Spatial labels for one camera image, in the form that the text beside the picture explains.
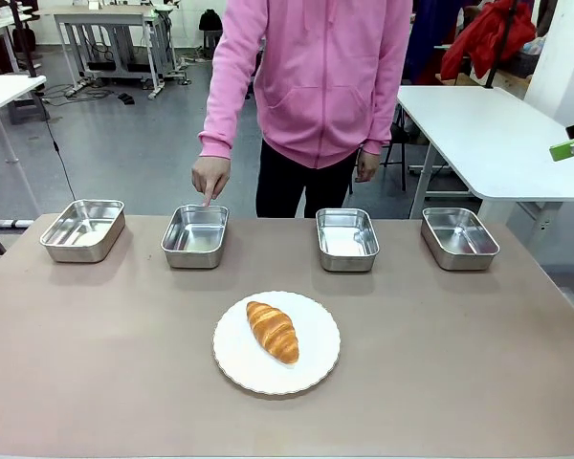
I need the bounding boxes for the red jacket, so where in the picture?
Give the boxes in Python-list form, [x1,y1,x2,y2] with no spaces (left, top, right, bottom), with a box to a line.
[440,0,538,81]

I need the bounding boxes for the rectangular stainless steel container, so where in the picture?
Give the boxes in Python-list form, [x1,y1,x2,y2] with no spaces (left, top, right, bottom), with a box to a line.
[420,206,501,273]
[315,207,381,273]
[160,204,231,270]
[39,199,127,264]

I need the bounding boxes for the black hanging cable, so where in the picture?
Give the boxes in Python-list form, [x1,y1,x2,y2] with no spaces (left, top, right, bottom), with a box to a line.
[36,93,77,202]

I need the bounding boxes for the white desk with grey legs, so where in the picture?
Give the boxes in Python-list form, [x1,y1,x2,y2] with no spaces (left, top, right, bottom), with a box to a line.
[0,74,48,217]

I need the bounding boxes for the pink zip hoodie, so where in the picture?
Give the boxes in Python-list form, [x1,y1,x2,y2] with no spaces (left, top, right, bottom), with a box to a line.
[198,0,414,170]

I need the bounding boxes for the white scalloped plate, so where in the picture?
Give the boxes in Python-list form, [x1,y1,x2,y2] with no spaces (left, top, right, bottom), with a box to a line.
[212,291,342,396]

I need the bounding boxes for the person's right hand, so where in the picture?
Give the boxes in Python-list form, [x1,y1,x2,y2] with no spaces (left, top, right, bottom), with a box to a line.
[191,155,232,208]

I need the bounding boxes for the black folding chair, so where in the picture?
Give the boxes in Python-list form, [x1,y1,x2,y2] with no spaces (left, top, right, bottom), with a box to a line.
[348,107,415,195]

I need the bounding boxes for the golden brown croissant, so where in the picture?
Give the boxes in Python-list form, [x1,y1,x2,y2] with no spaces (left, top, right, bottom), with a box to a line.
[246,300,300,367]

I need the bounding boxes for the black trousers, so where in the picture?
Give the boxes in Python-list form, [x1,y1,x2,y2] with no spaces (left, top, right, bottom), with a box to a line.
[255,138,363,220]

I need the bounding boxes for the person's left hand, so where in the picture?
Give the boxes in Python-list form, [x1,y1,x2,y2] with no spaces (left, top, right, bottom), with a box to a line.
[353,148,381,184]

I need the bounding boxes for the white side table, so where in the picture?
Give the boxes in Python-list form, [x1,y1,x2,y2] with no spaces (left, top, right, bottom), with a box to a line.
[395,84,574,226]

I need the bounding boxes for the grey workbench with frame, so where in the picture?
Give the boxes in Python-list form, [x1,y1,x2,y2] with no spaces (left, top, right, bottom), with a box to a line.
[32,4,179,100]

